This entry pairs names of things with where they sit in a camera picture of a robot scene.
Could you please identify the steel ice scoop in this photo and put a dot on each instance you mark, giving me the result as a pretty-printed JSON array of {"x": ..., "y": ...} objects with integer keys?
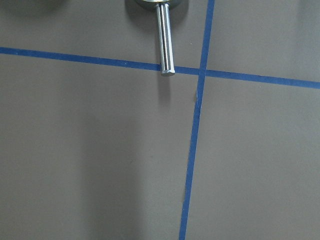
[{"x": 162, "y": 11}]

